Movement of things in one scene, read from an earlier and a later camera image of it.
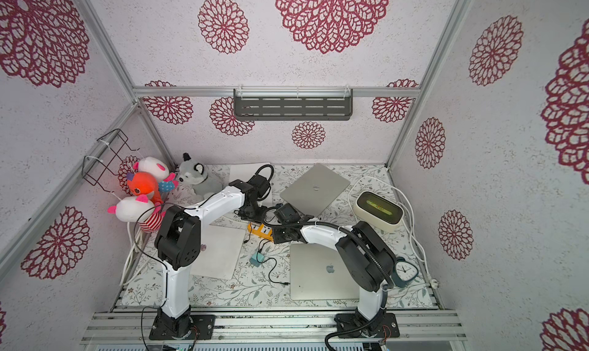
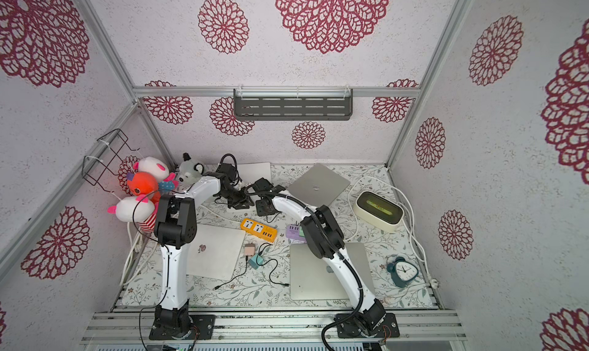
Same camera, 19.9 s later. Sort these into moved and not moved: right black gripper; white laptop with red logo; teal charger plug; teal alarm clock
Moved: right black gripper
Not moved: teal alarm clock; white laptop with red logo; teal charger plug
